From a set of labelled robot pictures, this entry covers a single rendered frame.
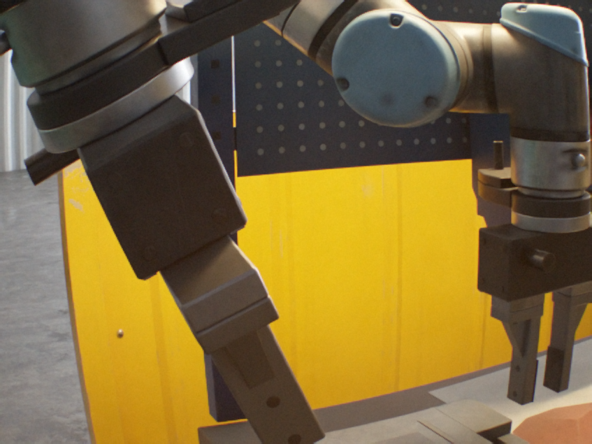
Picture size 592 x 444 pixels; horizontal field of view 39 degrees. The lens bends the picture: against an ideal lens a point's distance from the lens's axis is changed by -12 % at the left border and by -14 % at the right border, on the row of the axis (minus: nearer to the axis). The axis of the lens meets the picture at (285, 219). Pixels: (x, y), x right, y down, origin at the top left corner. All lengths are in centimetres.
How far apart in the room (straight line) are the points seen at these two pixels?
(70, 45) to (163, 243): 9
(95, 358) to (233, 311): 128
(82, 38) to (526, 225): 43
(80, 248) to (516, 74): 102
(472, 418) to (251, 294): 53
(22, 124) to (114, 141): 1182
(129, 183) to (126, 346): 131
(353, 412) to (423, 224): 86
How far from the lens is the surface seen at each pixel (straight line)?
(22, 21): 36
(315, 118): 100
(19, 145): 1218
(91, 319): 157
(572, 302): 74
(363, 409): 105
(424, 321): 190
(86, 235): 154
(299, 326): 175
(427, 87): 54
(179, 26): 37
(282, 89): 98
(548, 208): 68
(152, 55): 36
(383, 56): 54
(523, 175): 69
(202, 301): 32
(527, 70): 67
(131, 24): 36
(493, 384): 111
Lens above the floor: 136
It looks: 11 degrees down
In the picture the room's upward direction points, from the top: 2 degrees counter-clockwise
